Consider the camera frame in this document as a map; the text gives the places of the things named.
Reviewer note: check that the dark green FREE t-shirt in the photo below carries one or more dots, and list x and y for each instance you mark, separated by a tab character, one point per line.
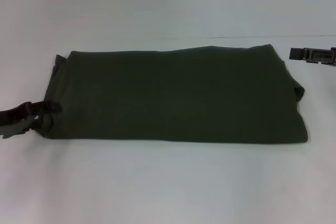
178	95

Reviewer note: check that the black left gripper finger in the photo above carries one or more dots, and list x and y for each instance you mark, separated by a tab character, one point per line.
21	127
31	108

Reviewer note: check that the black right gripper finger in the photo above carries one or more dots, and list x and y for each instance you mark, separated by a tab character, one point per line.
312	55

